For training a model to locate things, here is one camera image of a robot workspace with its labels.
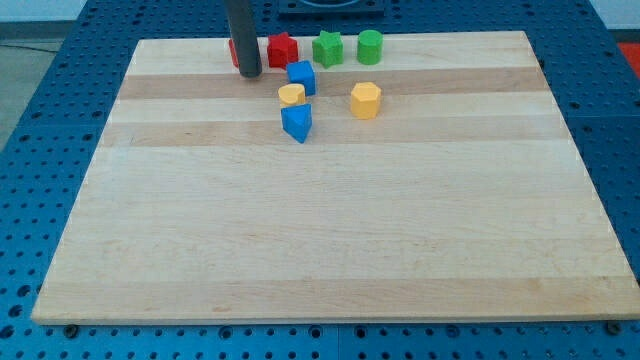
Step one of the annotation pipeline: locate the yellow hexagon block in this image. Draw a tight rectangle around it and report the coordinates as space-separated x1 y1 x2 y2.
350 82 382 120

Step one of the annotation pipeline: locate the blue cube block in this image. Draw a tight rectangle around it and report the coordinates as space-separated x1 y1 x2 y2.
286 60 317 96

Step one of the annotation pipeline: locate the blue triangle block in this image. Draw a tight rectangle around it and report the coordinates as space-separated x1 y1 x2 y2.
281 104 312 143

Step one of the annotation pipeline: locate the yellow heart block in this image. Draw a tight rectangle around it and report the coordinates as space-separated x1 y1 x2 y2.
277 83 306 108

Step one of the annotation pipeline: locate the green star block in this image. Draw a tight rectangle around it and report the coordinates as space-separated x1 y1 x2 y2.
312 30 344 68

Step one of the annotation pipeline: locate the red star block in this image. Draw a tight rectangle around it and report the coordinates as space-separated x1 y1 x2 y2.
267 32 299 69

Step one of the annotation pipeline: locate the wooden board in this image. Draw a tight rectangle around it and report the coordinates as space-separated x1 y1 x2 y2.
32 31 639 325

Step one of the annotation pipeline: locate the green cylinder block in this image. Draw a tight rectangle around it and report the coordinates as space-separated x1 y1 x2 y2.
357 29 383 65

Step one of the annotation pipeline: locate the red block behind rod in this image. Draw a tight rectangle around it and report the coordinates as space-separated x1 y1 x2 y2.
228 39 239 69

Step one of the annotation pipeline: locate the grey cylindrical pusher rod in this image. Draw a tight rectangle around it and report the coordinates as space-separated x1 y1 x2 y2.
223 0 262 79

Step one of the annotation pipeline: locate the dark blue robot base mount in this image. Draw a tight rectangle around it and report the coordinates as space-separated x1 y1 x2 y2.
277 0 386 19

